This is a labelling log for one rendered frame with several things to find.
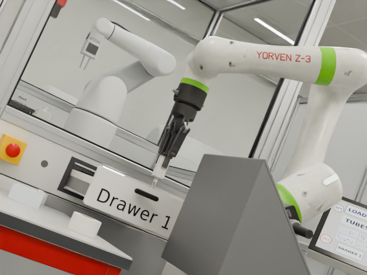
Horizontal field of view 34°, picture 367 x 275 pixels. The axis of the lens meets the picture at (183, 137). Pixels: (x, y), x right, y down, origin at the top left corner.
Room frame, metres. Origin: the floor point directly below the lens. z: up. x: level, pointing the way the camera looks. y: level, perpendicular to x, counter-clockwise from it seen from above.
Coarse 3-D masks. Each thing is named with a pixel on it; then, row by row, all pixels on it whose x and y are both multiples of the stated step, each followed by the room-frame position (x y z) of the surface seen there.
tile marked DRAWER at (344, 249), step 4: (340, 244) 2.05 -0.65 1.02; (344, 244) 2.05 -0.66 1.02; (336, 248) 2.04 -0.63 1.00; (340, 248) 2.04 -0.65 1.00; (344, 248) 2.04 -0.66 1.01; (348, 248) 2.04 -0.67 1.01; (352, 248) 2.04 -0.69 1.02; (340, 252) 2.03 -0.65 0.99; (344, 252) 2.03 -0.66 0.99; (348, 252) 2.03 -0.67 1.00; (352, 252) 2.03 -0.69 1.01; (356, 252) 2.03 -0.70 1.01; (360, 252) 2.03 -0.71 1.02; (364, 252) 2.03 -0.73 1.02; (348, 256) 2.01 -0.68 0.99; (352, 256) 2.01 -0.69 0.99; (356, 256) 2.02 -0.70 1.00; (360, 256) 2.02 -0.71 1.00; (360, 260) 2.00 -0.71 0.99
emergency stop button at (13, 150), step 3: (9, 144) 1.70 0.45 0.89; (12, 144) 1.70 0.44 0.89; (15, 144) 1.70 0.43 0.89; (9, 147) 1.69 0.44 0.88; (12, 147) 1.70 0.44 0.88; (15, 147) 1.70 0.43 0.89; (18, 147) 1.71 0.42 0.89; (6, 150) 1.70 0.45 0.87; (9, 150) 1.70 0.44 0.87; (12, 150) 1.70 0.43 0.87; (15, 150) 1.70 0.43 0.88; (18, 150) 1.71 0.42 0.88; (9, 153) 1.70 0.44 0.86; (12, 153) 1.70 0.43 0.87; (15, 153) 1.70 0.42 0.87; (18, 153) 1.71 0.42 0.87; (9, 156) 1.70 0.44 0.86; (12, 156) 1.70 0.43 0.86; (15, 156) 1.71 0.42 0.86
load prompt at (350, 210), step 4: (348, 204) 2.18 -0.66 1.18; (348, 208) 2.17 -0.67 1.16; (352, 208) 2.17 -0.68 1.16; (356, 208) 2.17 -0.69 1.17; (344, 212) 2.16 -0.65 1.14; (348, 212) 2.16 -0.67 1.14; (352, 212) 2.16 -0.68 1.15; (356, 212) 2.16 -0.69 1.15; (360, 212) 2.16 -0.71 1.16; (364, 212) 2.16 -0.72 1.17; (356, 216) 2.14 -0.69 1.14; (360, 216) 2.14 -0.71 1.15; (364, 216) 2.15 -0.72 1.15
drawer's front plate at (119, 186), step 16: (96, 176) 1.59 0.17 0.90; (112, 176) 1.61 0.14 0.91; (96, 192) 1.60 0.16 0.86; (112, 192) 1.62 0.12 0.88; (128, 192) 1.64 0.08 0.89; (160, 192) 1.68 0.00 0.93; (96, 208) 1.61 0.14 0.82; (112, 208) 1.63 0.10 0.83; (128, 208) 1.65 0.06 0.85; (144, 208) 1.66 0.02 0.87; (160, 208) 1.68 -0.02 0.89; (176, 208) 1.70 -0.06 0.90; (144, 224) 1.67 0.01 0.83; (160, 224) 1.69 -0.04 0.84
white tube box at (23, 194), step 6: (12, 186) 1.55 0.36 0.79; (18, 186) 1.55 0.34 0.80; (24, 186) 1.67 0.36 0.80; (12, 192) 1.55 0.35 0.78; (18, 192) 1.55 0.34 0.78; (24, 192) 1.55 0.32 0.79; (30, 192) 1.56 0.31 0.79; (36, 192) 1.64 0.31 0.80; (12, 198) 1.55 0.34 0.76; (18, 198) 1.55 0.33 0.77; (24, 198) 1.55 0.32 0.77; (30, 198) 1.56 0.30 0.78; (36, 198) 1.56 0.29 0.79; (42, 198) 1.56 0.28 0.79; (30, 204) 1.56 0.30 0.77; (36, 204) 1.56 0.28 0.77
